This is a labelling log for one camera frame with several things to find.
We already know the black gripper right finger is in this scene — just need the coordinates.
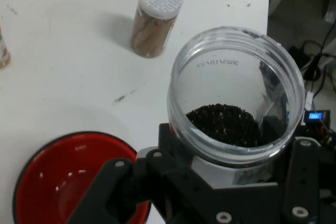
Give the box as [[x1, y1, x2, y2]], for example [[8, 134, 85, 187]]
[[262, 115, 323, 224]]

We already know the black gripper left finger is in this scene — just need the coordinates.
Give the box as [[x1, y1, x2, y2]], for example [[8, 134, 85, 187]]
[[67, 123, 238, 224]]

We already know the clear jar with black seeds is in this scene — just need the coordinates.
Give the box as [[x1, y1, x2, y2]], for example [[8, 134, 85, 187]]
[[166, 26, 306, 190]]

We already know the black meter with blue display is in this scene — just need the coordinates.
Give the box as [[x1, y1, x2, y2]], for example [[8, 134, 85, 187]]
[[303, 109, 331, 126]]

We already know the red bowl with black rim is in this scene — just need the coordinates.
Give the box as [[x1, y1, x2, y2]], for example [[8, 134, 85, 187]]
[[12, 130, 153, 224]]

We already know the brown-filled jar with patterned lid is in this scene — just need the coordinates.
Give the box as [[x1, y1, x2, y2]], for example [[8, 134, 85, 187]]
[[130, 0, 184, 58]]

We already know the small green-capped spice bottle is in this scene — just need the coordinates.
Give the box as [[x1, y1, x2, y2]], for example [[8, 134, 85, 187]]
[[0, 26, 12, 70]]

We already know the black floor cable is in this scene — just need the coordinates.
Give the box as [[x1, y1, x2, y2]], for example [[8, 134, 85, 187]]
[[301, 19, 336, 96]]

